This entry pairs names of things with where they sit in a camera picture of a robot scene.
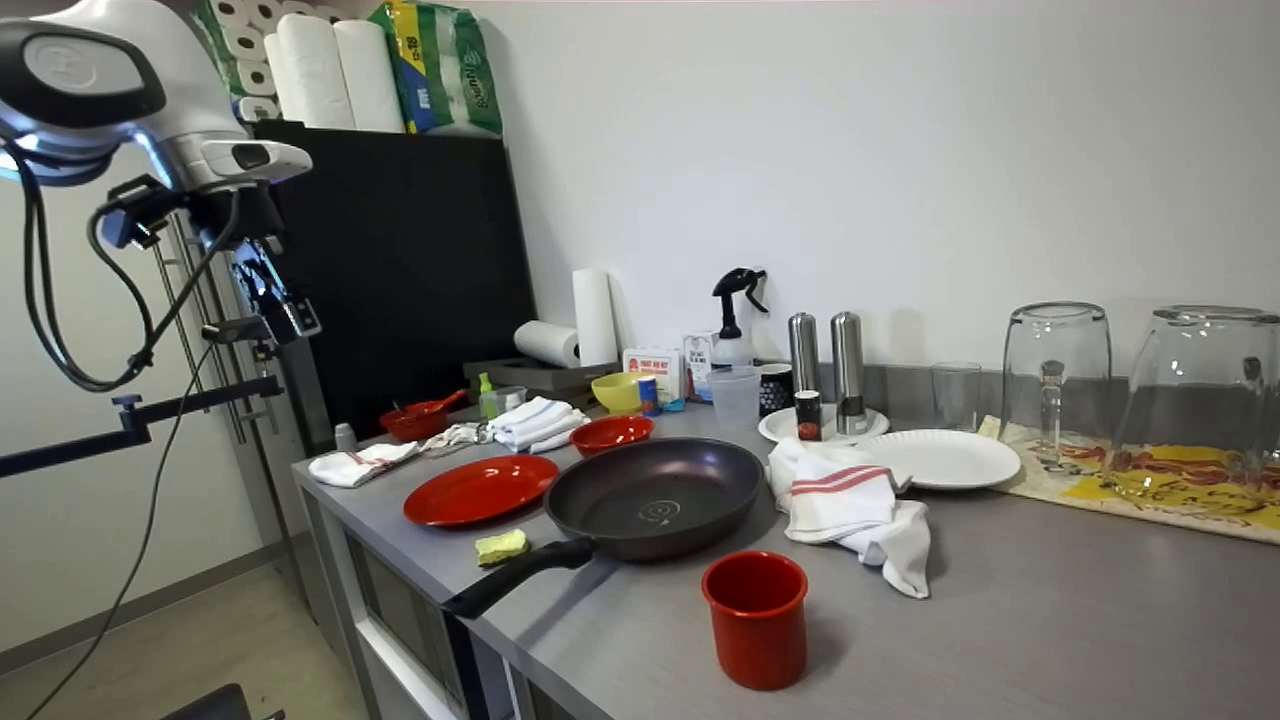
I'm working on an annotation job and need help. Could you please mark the yellow-green sponge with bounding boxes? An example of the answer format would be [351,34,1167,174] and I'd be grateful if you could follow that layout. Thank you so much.
[472,525,538,570]

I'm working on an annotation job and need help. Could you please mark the black floor object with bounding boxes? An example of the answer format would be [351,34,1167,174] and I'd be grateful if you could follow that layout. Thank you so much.
[158,678,257,720]

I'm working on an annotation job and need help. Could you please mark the pack of paper towels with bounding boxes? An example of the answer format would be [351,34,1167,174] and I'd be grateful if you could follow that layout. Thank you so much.
[262,13,407,135]

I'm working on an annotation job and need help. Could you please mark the yellow-green bowl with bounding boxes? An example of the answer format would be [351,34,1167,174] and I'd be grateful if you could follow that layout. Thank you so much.
[590,369,649,419]

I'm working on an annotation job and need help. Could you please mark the grey counter cabinet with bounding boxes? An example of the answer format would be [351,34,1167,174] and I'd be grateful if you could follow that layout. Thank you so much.
[293,479,592,720]

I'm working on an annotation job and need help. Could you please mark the grey tray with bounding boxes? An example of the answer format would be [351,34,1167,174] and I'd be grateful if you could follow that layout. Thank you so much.
[459,350,623,404]

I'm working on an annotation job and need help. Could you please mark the black frying pan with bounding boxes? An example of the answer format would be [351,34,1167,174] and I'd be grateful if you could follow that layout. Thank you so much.
[441,437,772,625]

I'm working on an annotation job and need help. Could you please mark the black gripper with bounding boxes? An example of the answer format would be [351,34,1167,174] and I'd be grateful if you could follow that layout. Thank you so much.
[198,179,328,345]

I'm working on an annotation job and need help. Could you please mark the red plate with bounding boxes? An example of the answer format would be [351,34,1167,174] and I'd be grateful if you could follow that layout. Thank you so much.
[399,450,563,533]

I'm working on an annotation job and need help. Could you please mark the upturned clear wine glass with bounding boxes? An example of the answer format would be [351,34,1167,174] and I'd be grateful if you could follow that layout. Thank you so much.
[997,300,1120,479]

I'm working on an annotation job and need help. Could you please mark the white towel with red stripe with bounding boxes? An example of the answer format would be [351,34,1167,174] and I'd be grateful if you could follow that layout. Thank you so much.
[764,437,935,604]

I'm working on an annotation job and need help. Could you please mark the black boom with blue clamp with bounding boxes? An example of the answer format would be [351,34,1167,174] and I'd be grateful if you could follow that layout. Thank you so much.
[0,371,288,479]

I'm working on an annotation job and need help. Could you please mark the thin black cable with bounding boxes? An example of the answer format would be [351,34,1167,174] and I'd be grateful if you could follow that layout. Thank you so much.
[20,332,224,720]

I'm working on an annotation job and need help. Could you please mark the white paper towel roll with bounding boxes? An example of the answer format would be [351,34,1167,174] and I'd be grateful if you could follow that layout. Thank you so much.
[570,264,623,371]
[511,316,583,371]

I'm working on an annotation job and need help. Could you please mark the steel shaker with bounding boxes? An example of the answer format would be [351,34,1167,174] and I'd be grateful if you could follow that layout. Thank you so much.
[784,307,823,400]
[828,307,872,433]

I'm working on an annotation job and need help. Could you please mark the grey metal stand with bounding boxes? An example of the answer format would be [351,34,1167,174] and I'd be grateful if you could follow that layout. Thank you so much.
[151,194,337,535]

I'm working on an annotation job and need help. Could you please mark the green packaged goods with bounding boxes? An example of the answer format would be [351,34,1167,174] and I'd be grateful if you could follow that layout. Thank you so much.
[369,0,507,138]

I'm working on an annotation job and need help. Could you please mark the large white plate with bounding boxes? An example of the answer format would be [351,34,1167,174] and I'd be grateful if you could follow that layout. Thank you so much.
[853,424,1027,495]

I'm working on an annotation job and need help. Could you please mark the red bowl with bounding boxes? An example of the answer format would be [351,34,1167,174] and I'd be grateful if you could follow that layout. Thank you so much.
[570,410,660,459]

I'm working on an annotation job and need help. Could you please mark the small white plate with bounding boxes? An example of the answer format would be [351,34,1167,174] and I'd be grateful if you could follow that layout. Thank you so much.
[756,404,894,448]

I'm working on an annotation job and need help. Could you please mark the white towel with blue stripes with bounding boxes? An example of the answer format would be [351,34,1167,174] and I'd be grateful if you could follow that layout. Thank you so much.
[479,393,600,455]

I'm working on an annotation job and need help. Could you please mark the spray bottle with black nozzle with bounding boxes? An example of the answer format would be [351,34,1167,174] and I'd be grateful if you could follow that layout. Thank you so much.
[706,264,772,404]

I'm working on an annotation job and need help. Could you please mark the small white printed box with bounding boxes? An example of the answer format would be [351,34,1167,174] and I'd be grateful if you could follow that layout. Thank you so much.
[676,332,719,400]

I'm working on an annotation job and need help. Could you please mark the crumpled white cloth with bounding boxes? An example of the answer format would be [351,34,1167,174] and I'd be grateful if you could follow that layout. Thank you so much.
[303,419,479,492]

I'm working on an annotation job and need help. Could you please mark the white first aid kit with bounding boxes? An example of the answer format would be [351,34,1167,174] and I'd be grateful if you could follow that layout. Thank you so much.
[621,345,692,404]

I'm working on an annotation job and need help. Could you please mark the yellow patterned placemat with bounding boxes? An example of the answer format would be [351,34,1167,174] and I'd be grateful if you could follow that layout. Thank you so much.
[975,410,1280,546]

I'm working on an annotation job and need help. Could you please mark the toilet paper pack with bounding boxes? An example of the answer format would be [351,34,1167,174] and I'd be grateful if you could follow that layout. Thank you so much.
[187,0,288,129]

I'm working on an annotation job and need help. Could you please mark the small green bottle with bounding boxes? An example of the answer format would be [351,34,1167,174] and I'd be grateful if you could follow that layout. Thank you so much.
[472,369,507,424]

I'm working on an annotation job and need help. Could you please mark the red cup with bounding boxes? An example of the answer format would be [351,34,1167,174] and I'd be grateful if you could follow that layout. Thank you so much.
[702,546,813,697]

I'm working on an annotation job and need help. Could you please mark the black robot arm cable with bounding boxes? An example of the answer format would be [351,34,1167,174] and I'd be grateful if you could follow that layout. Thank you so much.
[6,135,293,396]

